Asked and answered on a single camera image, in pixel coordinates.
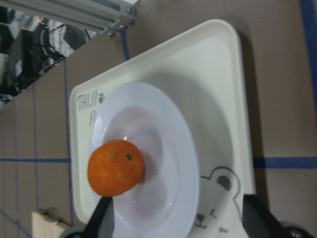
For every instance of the cream bear tray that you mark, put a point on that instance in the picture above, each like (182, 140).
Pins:
(201, 71)

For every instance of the aluminium frame post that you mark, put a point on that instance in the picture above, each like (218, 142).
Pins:
(106, 17)

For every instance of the wooden cutting board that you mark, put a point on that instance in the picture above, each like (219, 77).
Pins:
(47, 223)

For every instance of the brown paper table mat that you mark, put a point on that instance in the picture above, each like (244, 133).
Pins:
(279, 44)

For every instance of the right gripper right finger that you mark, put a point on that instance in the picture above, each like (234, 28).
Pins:
(257, 220)

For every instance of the white round plate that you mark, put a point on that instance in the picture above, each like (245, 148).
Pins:
(164, 204)

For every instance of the orange fruit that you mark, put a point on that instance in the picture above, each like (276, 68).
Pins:
(115, 167)

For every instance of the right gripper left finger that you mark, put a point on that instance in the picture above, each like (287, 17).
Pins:
(101, 223)

